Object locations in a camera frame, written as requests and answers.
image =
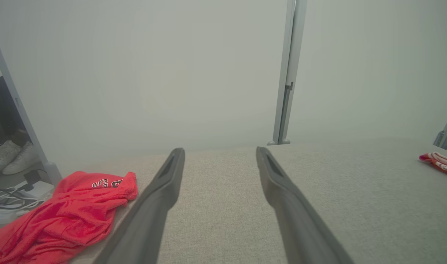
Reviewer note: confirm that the red shorts with white stripe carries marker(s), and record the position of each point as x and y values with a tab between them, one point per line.
69	216

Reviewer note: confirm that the white power strip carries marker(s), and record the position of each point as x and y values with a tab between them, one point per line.
41	190

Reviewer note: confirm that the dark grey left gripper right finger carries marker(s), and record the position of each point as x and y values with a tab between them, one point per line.
296	220

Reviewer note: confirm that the black power adapter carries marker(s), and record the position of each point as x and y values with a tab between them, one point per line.
32	178

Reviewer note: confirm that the red white basketball jersey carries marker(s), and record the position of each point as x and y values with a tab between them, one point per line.
443	164

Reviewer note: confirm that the person legs dark trousers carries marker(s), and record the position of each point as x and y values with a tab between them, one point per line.
5	106

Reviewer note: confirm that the grey partition post with foot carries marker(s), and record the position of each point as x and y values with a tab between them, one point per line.
14	102

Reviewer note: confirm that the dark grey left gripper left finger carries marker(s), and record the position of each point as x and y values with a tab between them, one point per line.
150	212

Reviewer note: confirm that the white sneaker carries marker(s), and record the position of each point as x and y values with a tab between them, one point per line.
1	156
23	159

